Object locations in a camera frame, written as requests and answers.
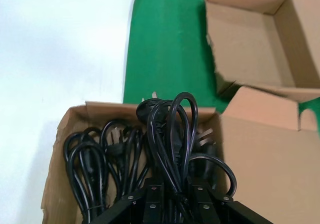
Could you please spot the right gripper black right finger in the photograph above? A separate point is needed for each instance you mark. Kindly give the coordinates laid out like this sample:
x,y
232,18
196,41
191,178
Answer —
x,y
207,209

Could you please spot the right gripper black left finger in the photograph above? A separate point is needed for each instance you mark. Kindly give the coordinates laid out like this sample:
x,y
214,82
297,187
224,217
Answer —
x,y
152,204

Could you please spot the open brown cardboard box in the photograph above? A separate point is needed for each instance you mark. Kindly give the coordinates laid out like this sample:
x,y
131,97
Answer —
x,y
250,42
262,154

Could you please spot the green table cloth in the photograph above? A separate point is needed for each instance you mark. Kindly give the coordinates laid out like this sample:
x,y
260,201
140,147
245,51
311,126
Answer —
x,y
162,47

